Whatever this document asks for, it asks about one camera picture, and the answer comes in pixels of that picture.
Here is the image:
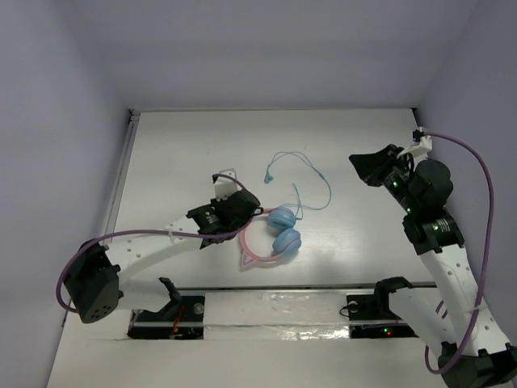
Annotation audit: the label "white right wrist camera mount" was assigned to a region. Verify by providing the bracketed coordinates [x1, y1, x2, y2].
[397, 127, 432, 158]

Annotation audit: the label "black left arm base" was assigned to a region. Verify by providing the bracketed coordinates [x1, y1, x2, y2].
[127, 277, 205, 340]

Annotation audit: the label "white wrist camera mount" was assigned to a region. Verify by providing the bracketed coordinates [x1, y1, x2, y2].
[212, 168, 242, 200]
[397, 127, 432, 158]

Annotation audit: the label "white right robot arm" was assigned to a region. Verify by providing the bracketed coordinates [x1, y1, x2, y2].
[349, 145, 516, 387]

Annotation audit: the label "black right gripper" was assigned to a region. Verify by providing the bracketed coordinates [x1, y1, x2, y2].
[349, 144, 421, 214]

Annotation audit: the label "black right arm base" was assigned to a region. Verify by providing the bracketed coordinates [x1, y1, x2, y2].
[338, 276, 417, 340]

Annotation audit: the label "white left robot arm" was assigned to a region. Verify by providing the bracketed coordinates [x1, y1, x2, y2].
[57, 189, 264, 324]

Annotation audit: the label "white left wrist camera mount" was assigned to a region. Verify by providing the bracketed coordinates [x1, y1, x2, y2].
[212, 168, 242, 200]

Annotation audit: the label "pink blue cat-ear headphones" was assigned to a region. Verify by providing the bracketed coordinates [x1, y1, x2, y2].
[238, 206, 302, 269]

